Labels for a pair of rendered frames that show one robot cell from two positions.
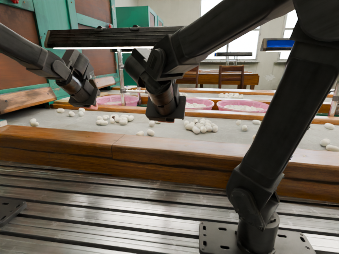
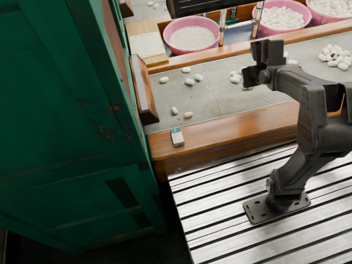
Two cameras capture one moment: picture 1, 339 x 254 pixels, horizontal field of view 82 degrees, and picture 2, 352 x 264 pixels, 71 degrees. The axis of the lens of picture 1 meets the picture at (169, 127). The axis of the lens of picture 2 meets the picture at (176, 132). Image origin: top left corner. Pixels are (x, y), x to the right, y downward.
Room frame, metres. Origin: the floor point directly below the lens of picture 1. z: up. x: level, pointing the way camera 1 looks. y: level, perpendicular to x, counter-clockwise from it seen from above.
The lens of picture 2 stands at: (0.24, 0.77, 1.45)
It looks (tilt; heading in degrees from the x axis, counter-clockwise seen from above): 55 degrees down; 341
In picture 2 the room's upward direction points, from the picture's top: 8 degrees counter-clockwise
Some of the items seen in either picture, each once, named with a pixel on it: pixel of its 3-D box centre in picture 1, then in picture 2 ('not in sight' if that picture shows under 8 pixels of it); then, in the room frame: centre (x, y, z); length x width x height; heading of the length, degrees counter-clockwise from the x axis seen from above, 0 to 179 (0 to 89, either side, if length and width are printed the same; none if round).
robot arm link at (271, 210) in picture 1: (256, 197); not in sight; (0.27, -0.15, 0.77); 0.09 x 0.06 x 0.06; 137
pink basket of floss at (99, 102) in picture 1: (117, 106); (191, 41); (1.16, 0.32, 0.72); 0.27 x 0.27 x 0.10
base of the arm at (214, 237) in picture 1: (256, 229); not in sight; (0.27, -0.16, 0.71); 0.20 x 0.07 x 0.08; 82
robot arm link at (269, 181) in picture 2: not in sight; (283, 188); (0.37, 0.44, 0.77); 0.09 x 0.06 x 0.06; 67
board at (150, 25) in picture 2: (83, 97); (145, 41); (1.21, 0.53, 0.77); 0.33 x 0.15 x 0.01; 168
